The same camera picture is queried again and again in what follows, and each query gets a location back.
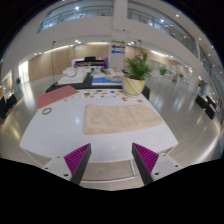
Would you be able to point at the potted plant in white pot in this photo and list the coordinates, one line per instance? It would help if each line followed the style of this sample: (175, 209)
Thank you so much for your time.
(163, 70)

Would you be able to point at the blue mat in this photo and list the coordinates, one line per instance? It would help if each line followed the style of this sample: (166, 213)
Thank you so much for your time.
(103, 80)

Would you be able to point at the sign with coloured arrows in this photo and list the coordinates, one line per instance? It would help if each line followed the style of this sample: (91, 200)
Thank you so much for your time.
(117, 50)

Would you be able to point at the black piano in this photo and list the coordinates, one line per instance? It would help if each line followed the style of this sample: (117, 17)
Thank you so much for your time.
(90, 61)

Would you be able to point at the small green floor plant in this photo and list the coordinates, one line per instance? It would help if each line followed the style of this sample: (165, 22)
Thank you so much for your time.
(18, 80)

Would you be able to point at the black low table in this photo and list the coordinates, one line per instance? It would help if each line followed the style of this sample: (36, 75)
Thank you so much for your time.
(83, 86)

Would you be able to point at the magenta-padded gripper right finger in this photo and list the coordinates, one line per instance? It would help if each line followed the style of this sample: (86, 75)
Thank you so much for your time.
(156, 166)

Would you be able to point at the white cushioned platform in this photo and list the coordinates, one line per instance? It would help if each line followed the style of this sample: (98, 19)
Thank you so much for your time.
(71, 78)

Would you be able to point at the pink flat board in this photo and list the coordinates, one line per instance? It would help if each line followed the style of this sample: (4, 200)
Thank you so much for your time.
(55, 96)

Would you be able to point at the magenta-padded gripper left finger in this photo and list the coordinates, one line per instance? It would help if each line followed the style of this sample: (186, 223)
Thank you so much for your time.
(66, 166)

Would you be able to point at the sheet with colourful pieces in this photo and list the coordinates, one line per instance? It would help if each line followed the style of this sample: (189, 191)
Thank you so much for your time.
(101, 93)

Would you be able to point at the beige towel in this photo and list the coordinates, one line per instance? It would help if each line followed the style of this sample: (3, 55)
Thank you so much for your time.
(120, 118)

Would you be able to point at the potted palm in striped pot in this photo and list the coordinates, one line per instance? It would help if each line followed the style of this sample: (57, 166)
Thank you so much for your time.
(133, 86)

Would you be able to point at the group of black chairs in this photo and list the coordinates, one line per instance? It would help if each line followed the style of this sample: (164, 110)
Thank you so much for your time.
(6, 103)
(205, 103)

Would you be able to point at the white patterned box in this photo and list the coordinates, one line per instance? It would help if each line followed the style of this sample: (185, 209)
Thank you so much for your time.
(113, 74)

